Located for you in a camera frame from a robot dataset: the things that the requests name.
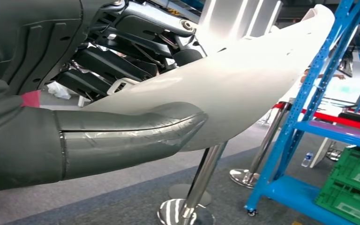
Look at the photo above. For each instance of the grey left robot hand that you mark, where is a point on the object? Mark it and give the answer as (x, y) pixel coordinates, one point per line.
(90, 143)

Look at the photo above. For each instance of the blue metal shelf rack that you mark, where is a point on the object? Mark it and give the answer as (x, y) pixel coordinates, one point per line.
(291, 192)

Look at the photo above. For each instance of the crumpled white plastic bag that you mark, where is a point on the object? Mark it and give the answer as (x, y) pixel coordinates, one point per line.
(59, 90)

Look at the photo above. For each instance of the person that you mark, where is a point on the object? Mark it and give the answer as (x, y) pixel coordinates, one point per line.
(31, 99)

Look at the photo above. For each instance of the grey round floor base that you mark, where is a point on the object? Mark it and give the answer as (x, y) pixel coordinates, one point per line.
(180, 192)

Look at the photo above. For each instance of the plastic water bottle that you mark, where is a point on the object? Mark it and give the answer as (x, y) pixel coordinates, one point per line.
(306, 160)

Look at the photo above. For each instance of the white desk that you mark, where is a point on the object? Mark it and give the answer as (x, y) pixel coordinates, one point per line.
(319, 153)

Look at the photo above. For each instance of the red barrier belt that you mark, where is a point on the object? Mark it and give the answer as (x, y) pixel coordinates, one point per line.
(332, 119)

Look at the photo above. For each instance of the green plastic crate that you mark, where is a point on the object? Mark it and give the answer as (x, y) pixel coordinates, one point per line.
(344, 205)
(357, 169)

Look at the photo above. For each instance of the black round stool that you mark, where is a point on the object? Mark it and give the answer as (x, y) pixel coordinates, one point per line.
(354, 118)

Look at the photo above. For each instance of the chrome stanchion post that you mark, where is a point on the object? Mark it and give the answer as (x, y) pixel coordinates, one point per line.
(203, 177)
(267, 146)

